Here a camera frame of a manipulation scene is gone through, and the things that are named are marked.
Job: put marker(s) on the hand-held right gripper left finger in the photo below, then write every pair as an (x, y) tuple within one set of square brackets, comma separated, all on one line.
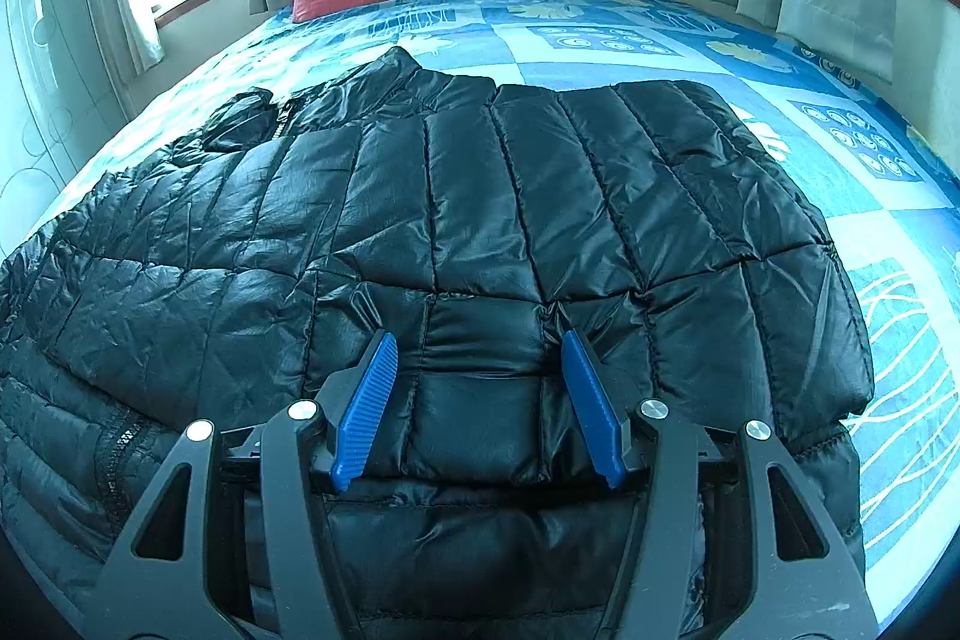
[(367, 400)]

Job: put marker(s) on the blue patterned bed sheet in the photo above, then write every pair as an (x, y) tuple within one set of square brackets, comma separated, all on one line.
[(600, 55)]

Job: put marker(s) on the frosted glass sliding door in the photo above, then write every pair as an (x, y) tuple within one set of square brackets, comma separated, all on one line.
[(45, 55)]

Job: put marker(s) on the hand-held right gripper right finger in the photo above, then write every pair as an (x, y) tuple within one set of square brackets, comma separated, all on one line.
[(592, 400)]

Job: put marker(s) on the black puffer jacket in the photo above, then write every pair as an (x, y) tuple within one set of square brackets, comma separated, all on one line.
[(450, 220)]

